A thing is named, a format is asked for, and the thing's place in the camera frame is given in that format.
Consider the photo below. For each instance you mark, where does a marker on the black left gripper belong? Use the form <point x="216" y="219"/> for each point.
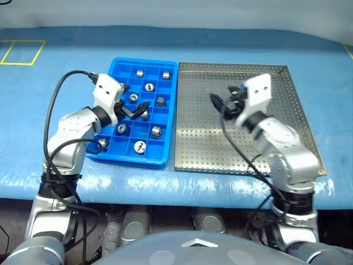
<point x="118" y="110"/>

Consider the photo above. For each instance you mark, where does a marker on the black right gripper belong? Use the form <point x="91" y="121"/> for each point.
<point x="234" y="106"/>

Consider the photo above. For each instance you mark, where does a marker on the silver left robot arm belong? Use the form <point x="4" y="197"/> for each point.
<point x="74" y="124"/>

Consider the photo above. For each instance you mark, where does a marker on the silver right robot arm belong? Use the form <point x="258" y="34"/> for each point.
<point x="292" y="160"/>

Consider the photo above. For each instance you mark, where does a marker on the blue compartment tray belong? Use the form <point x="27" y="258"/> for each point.
<point x="121" y="146"/>

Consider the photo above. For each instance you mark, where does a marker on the perforated steel tray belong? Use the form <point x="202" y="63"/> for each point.
<point x="198" y="132"/>

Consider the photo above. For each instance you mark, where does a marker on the grey rounded shape under table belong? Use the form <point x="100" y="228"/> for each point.
<point x="209" y="220"/>
<point x="135" y="225"/>

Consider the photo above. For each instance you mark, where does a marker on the grey robot torso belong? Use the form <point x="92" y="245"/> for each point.
<point x="193" y="254"/>

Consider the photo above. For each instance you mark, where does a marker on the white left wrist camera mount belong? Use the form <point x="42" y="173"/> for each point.
<point x="106" y="89"/>

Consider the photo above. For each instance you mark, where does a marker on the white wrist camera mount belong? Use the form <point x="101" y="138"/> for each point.
<point x="106" y="89"/>
<point x="259" y="91"/>

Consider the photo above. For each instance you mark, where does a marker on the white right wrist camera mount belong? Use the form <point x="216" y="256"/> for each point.
<point x="259" y="91"/>

